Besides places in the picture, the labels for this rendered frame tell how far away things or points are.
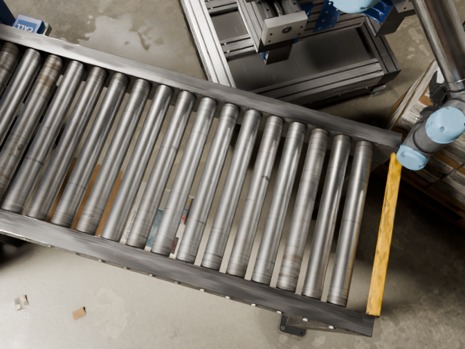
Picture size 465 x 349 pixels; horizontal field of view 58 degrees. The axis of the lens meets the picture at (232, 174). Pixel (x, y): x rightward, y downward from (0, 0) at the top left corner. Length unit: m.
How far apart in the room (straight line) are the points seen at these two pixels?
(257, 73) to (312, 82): 0.25
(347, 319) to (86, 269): 1.18
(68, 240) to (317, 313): 0.63
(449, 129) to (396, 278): 1.10
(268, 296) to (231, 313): 0.80
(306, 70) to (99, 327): 1.41
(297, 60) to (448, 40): 1.03
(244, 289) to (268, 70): 1.16
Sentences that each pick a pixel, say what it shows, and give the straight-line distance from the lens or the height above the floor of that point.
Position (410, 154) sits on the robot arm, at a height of 0.90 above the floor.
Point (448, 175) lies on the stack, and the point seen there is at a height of 0.30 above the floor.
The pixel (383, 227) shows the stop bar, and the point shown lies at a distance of 1.14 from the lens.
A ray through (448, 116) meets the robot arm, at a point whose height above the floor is 1.03.
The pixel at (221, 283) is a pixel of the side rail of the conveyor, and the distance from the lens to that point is 1.05.
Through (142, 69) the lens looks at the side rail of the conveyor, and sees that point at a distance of 1.25.
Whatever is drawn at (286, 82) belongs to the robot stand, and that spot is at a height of 0.23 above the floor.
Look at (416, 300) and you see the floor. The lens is 2.06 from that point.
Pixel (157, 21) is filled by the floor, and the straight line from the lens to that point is 2.37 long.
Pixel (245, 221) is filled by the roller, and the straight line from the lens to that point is 1.08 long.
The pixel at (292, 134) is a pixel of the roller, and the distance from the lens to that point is 1.18.
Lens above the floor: 1.85
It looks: 71 degrees down
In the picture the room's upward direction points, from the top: 11 degrees clockwise
